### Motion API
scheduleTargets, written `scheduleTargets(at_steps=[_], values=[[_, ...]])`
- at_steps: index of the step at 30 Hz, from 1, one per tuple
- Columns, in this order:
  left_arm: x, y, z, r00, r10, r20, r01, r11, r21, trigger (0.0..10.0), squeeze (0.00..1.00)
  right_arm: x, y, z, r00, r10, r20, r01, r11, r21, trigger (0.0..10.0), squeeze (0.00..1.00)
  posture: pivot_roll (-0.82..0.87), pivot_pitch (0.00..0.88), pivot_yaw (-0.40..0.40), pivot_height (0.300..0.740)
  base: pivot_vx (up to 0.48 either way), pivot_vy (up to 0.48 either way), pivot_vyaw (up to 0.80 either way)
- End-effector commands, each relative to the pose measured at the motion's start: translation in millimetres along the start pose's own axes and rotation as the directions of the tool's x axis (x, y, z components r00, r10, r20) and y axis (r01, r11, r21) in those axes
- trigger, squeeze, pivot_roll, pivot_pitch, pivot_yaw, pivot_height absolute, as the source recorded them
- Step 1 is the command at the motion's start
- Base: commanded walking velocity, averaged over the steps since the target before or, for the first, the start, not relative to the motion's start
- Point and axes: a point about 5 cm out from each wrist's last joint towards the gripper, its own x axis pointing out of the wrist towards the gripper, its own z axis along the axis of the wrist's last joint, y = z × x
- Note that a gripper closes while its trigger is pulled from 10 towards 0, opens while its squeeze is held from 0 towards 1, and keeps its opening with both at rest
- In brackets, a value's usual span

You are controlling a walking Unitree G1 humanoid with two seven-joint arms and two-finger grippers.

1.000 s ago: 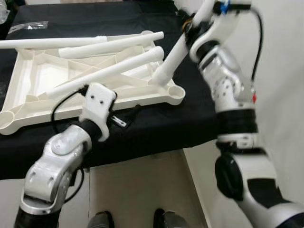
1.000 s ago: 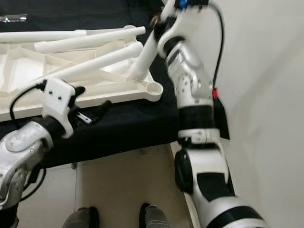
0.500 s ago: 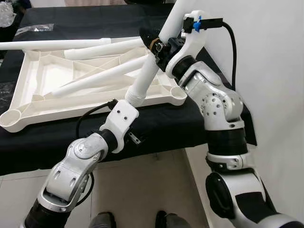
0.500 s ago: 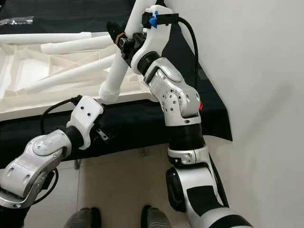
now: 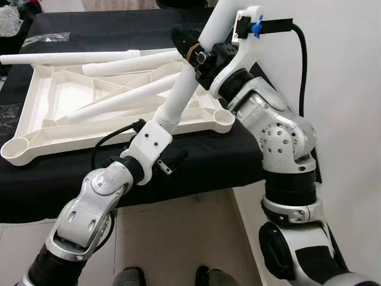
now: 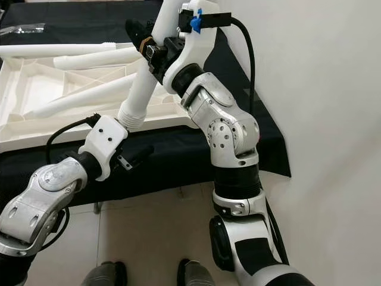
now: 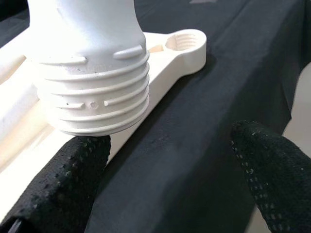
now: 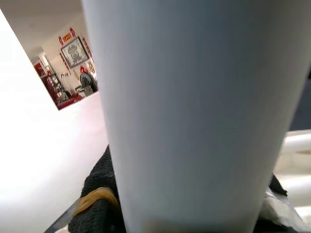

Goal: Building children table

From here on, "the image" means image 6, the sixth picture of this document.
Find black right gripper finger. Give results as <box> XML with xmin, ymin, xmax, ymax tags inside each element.
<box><xmin>126</xmin><ymin>19</ymin><xmax>155</xmax><ymax>53</ymax></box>

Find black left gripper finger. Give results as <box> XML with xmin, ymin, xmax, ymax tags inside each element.
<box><xmin>128</xmin><ymin>145</ymin><xmax>155</xmax><ymax>167</ymax></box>

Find tan rubber band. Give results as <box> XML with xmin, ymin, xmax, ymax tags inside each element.
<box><xmin>139</xmin><ymin>36</ymin><xmax>152</xmax><ymax>54</ymax></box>

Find black table cloth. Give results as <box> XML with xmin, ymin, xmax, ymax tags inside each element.
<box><xmin>0</xmin><ymin>0</ymin><xmax>292</xmax><ymax>209</ymax></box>

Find white plastic table top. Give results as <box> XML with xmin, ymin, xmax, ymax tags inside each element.
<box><xmin>0</xmin><ymin>43</ymin><xmax>200</xmax><ymax>153</ymax></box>

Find flat clear plastic bag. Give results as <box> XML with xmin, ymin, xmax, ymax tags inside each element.
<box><xmin>17</xmin><ymin>23</ymin><xmax>47</xmax><ymax>35</ymax></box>

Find grey robot left foot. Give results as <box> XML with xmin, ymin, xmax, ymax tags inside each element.
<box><xmin>82</xmin><ymin>261</ymin><xmax>127</xmax><ymax>286</ymax></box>

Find grey robot foot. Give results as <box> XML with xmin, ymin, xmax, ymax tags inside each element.
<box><xmin>177</xmin><ymin>259</ymin><xmax>217</xmax><ymax>286</ymax></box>
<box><xmin>82</xmin><ymin>261</ymin><xmax>127</xmax><ymax>286</ymax></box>

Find grey robot right foot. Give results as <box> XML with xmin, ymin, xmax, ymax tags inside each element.
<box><xmin>177</xmin><ymin>259</ymin><xmax>217</xmax><ymax>286</ymax></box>

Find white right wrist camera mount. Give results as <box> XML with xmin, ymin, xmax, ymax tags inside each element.
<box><xmin>164</xmin><ymin>0</ymin><xmax>233</xmax><ymax>90</ymax></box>

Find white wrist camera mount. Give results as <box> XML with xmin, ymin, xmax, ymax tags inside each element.
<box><xmin>164</xmin><ymin>0</ymin><xmax>233</xmax><ymax>90</ymax></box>
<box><xmin>77</xmin><ymin>114</ymin><xmax>129</xmax><ymax>181</ymax></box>

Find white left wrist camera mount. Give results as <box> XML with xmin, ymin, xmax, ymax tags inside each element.
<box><xmin>77</xmin><ymin>114</ymin><xmax>129</xmax><ymax>181</ymax></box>

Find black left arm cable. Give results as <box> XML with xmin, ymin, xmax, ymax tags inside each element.
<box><xmin>45</xmin><ymin>113</ymin><xmax>101</xmax><ymax>164</ymax></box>

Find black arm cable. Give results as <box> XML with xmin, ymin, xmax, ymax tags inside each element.
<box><xmin>229</xmin><ymin>17</ymin><xmax>257</xmax><ymax>114</ymax></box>
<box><xmin>45</xmin><ymin>113</ymin><xmax>101</xmax><ymax>164</ymax></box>

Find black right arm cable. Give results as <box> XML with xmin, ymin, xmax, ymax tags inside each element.
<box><xmin>229</xmin><ymin>17</ymin><xmax>257</xmax><ymax>114</ymax></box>

